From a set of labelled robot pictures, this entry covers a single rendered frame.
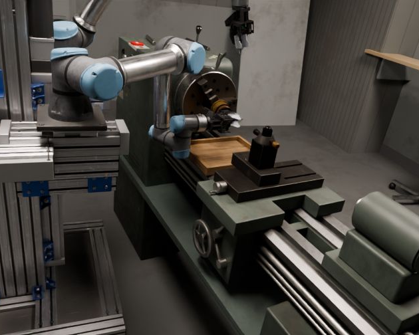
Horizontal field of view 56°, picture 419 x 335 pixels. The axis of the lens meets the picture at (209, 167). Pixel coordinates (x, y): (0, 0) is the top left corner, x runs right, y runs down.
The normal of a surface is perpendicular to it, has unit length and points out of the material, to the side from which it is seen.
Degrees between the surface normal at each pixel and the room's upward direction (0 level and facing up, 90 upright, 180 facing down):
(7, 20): 90
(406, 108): 90
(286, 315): 0
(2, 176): 90
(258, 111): 79
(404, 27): 90
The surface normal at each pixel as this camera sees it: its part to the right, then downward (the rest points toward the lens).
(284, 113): 0.36, 0.28
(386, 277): -0.87, 0.11
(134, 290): 0.13, -0.89
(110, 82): 0.67, 0.42
